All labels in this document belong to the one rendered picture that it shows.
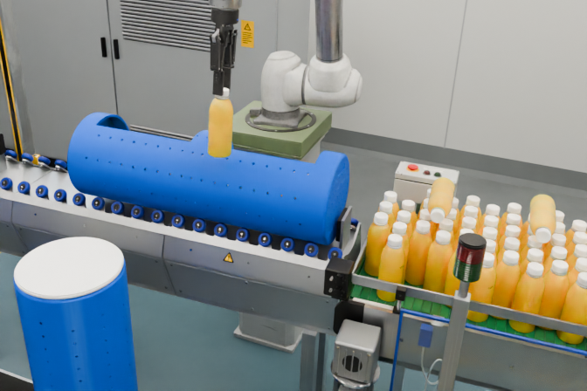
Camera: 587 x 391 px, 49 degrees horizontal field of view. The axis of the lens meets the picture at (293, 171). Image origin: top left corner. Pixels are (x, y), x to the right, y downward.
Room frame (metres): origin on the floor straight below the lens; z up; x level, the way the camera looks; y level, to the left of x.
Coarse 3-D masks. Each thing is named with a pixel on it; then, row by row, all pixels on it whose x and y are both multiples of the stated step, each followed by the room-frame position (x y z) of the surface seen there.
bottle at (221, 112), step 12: (216, 96) 1.71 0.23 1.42; (228, 96) 1.72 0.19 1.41; (216, 108) 1.69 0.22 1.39; (228, 108) 1.69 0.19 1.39; (216, 120) 1.68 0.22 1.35; (228, 120) 1.69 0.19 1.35; (216, 132) 1.68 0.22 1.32; (228, 132) 1.69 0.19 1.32; (216, 144) 1.68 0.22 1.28; (228, 144) 1.69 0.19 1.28; (216, 156) 1.67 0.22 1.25
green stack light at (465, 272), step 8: (456, 264) 1.25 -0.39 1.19; (464, 264) 1.23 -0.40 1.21; (472, 264) 1.23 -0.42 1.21; (480, 264) 1.23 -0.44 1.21; (456, 272) 1.24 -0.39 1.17; (464, 272) 1.23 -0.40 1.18; (472, 272) 1.23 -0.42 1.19; (480, 272) 1.24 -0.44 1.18; (464, 280) 1.23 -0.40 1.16; (472, 280) 1.23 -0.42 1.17
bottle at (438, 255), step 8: (432, 248) 1.53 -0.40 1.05; (440, 248) 1.52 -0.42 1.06; (448, 248) 1.52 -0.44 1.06; (432, 256) 1.52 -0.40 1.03; (440, 256) 1.51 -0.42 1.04; (448, 256) 1.51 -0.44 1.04; (432, 264) 1.52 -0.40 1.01; (440, 264) 1.51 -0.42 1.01; (432, 272) 1.52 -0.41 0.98; (440, 272) 1.51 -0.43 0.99; (424, 280) 1.54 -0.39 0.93; (432, 280) 1.51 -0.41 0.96; (440, 280) 1.51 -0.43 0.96; (424, 288) 1.53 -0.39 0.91; (432, 288) 1.51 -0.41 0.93; (440, 288) 1.51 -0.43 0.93
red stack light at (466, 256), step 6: (462, 246) 1.24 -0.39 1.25; (486, 246) 1.25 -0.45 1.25; (456, 252) 1.26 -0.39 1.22; (462, 252) 1.24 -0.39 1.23; (468, 252) 1.23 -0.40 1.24; (474, 252) 1.23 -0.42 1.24; (480, 252) 1.23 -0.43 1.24; (462, 258) 1.24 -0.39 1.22; (468, 258) 1.23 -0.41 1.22; (474, 258) 1.23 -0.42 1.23; (480, 258) 1.23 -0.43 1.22
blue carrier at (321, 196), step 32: (96, 128) 1.91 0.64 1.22; (96, 160) 1.83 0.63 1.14; (128, 160) 1.81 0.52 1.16; (160, 160) 1.78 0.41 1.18; (192, 160) 1.76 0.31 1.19; (224, 160) 1.74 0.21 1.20; (256, 160) 1.73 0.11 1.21; (288, 160) 1.72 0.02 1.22; (320, 160) 1.71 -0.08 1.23; (96, 192) 1.85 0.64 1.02; (128, 192) 1.79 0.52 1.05; (160, 192) 1.75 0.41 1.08; (192, 192) 1.72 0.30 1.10; (224, 192) 1.69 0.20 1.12; (256, 192) 1.66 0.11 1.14; (288, 192) 1.64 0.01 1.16; (320, 192) 1.62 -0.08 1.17; (256, 224) 1.67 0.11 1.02; (288, 224) 1.63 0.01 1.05; (320, 224) 1.59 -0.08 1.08
